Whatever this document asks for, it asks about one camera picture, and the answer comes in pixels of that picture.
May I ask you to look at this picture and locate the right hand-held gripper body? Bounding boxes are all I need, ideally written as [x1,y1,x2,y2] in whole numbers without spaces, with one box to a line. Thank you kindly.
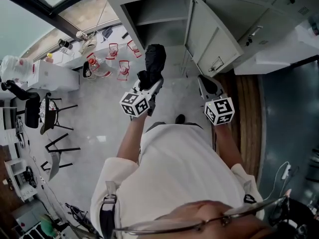
[200,93,235,126]

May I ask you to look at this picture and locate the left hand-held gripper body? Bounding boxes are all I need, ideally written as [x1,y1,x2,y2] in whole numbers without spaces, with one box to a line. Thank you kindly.
[119,88,157,118]

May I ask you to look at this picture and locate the grey metal locker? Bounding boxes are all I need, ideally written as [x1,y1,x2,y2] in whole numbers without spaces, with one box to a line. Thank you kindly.
[96,0,319,76]

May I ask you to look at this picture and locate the person's left forearm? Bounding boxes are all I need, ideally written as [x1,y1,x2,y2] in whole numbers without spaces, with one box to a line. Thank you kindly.
[116,114,148,164]

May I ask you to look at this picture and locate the person's right forearm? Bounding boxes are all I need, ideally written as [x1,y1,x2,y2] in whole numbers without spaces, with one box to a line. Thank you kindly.
[212,122,244,171]

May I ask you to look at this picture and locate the wooden platform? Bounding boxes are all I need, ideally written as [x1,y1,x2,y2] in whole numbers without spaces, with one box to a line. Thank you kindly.
[213,69,263,184]

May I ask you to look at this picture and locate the small grey trash bin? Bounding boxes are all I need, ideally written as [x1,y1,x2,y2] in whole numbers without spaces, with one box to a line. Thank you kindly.
[82,61,97,80]

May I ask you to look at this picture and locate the beige cloth bag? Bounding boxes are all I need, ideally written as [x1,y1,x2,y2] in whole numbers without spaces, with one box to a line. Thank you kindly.
[79,37,98,55]

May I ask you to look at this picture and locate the white table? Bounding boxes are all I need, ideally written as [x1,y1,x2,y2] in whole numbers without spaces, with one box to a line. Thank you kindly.
[234,18,319,76]

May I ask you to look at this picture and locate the small beige jar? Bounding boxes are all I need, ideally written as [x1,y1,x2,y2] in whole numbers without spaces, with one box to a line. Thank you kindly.
[75,30,89,41]

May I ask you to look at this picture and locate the person's white shirt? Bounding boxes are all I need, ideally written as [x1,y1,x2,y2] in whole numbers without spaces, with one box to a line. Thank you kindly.
[90,121,264,239]

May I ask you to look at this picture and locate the white water dispenser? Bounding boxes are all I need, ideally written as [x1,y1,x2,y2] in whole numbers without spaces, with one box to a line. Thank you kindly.
[27,59,80,92]

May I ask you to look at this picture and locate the black cup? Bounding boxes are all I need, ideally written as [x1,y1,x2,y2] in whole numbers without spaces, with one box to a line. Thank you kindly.
[57,38,73,50]

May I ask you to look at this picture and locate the patterned seat stool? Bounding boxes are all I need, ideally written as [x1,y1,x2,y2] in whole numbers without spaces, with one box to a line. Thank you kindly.
[39,92,79,135]

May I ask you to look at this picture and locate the white power strip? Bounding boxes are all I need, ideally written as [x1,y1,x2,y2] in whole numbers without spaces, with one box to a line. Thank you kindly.
[281,164,292,180]

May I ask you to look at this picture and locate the grey chair with black legs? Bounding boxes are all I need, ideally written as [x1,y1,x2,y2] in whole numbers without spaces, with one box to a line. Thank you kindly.
[40,132,81,182]

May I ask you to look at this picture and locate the person's face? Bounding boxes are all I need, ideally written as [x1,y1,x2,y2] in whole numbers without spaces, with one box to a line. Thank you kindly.
[156,200,275,239]

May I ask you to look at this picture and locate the black office chair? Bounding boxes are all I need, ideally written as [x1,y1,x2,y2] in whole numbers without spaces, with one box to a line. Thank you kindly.
[24,93,41,129]

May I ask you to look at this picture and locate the thin metal glasses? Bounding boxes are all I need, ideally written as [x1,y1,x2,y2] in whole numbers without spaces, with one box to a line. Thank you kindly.
[112,195,292,235]

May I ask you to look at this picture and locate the plastic-wrapped water jug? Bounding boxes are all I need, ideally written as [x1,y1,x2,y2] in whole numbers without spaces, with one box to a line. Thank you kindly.
[0,54,34,83]

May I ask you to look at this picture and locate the low white shelf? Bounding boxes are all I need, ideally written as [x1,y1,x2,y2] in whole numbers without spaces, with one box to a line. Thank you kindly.
[4,158,38,203]

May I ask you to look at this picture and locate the green bag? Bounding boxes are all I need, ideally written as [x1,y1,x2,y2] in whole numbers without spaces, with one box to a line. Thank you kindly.
[39,214,57,237]

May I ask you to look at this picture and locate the clear red-handled water bottle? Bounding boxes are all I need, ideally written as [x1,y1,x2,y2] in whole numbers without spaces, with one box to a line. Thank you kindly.
[116,59,131,82]
[86,53,112,79]
[105,42,119,61]
[127,39,143,59]

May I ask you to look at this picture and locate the white pull cord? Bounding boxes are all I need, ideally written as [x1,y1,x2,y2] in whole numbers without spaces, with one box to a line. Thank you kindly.
[93,0,108,38]

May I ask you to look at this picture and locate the white power cable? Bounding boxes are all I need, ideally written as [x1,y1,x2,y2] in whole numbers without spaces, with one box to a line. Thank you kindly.
[262,161,290,202]

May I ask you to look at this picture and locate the black window frame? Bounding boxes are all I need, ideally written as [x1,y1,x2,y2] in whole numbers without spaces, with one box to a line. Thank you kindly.
[0,0,123,60]

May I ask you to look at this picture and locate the dark left shoulder strap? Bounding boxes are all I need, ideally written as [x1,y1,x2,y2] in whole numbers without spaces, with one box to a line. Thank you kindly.
[99,181,118,238]

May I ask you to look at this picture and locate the black cable bundle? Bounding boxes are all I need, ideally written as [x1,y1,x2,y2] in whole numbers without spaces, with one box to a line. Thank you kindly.
[65,203,101,237]

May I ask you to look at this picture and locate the black coiled cable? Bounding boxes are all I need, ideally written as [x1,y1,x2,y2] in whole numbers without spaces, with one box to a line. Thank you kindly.
[24,165,38,188]

